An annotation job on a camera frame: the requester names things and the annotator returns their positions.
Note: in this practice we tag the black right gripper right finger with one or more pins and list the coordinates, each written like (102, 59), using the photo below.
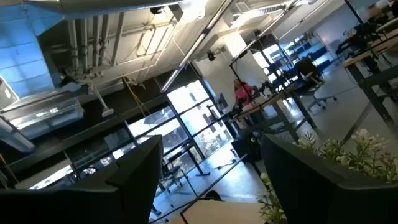
(289, 180)

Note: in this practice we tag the black overhead camera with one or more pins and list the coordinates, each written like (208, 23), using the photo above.
(211, 55)

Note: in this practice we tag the black aluminium table frame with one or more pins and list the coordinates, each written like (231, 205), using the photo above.
(217, 179)

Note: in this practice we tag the black office chair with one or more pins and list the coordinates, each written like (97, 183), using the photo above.
(306, 73)

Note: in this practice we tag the green potted artificial plant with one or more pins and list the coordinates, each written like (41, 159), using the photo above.
(367, 158)

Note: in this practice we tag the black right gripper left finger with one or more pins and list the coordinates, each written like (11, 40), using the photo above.
(140, 174)

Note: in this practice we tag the black computer tower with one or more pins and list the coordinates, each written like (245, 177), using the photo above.
(247, 146)

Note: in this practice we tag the overhead rig beam with lights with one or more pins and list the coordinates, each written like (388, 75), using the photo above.
(199, 42)

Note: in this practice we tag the grey ceiling unit heater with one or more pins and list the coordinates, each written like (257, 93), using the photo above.
(42, 113)

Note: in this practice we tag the wooden workbench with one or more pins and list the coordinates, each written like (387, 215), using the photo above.
(267, 100)
(367, 53)

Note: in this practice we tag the person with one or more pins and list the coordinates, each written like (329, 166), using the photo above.
(244, 91)

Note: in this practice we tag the blue storage rack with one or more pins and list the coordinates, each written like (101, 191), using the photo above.
(311, 49)

